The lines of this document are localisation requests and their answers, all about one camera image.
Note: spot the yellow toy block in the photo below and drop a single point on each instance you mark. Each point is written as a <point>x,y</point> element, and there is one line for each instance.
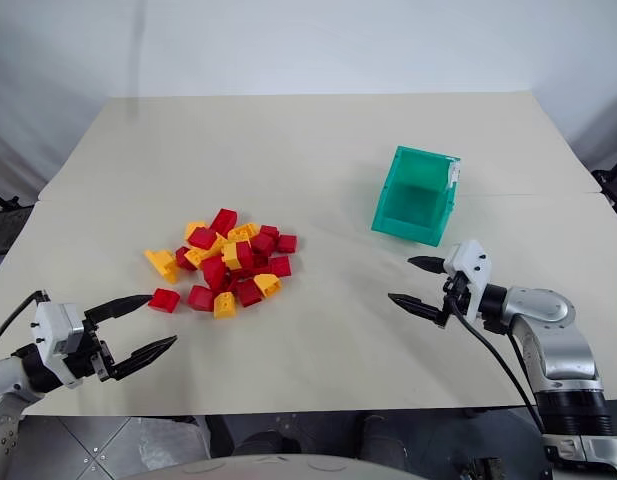
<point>195,256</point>
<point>195,229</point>
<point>230,256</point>
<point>224,305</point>
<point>268,285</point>
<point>160,262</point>
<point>218,244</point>
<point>243,232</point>

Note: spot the green plastic bin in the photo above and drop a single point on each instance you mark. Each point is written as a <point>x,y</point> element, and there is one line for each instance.
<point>413,210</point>

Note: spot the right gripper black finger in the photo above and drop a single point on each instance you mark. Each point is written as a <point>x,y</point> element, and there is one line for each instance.
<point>420,306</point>
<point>430,264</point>

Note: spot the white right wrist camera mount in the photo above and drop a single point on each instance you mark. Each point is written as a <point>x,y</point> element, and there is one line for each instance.
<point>470,262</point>

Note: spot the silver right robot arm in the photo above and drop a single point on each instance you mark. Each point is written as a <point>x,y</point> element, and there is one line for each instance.
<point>563,345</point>

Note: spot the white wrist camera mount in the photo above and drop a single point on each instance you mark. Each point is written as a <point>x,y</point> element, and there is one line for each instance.
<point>50,325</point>
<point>470,262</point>

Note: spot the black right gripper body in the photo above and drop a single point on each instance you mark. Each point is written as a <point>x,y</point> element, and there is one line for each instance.
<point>454,286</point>

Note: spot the black equipment stand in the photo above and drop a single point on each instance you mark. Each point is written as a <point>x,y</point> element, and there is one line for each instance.
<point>613,187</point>

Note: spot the black tripod stand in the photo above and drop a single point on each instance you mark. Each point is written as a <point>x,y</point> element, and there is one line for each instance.
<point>8,225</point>

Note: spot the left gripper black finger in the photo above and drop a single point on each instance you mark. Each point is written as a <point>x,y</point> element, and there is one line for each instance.
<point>119,306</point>
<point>143,356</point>

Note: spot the white label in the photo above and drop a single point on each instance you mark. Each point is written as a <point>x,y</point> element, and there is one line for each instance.
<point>454,173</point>

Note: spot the grey robot torso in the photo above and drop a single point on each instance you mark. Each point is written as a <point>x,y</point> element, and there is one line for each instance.
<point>288,467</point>

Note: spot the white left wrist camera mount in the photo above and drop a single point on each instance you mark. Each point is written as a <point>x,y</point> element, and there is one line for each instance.
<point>50,325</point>

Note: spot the red toy block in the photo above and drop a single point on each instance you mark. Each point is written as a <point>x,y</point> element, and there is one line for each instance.
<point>213,272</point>
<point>245,255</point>
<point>280,266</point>
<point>200,298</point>
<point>260,260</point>
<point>269,230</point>
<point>248,293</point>
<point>224,219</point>
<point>164,300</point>
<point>262,244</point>
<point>287,243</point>
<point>182,260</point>
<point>203,238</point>

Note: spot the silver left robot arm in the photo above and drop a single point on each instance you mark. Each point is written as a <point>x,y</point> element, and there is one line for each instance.
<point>3,376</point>

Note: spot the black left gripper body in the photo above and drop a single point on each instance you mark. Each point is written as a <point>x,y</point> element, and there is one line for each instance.
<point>94,357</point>

